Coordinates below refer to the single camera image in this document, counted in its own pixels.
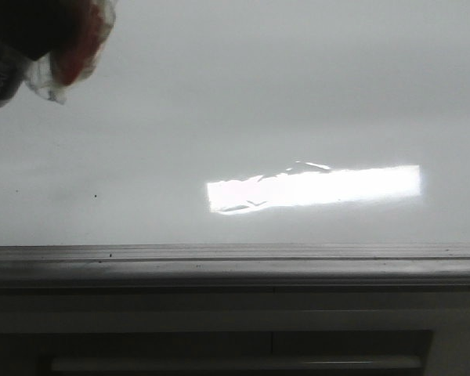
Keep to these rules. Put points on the grey vented panel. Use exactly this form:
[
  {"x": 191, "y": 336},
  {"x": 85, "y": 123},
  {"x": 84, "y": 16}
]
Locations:
[{"x": 366, "y": 333}]

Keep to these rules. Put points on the white whiteboard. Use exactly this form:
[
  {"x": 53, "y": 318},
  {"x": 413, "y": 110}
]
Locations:
[{"x": 252, "y": 122}]

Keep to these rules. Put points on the white black whiteboard marker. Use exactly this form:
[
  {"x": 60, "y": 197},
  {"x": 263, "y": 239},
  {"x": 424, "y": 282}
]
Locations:
[{"x": 53, "y": 74}]

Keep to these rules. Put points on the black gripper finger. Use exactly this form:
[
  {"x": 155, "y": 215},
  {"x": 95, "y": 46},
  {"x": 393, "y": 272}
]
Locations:
[{"x": 32, "y": 29}]

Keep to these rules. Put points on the grey aluminium whiteboard frame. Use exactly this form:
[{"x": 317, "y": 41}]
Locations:
[{"x": 234, "y": 265}]

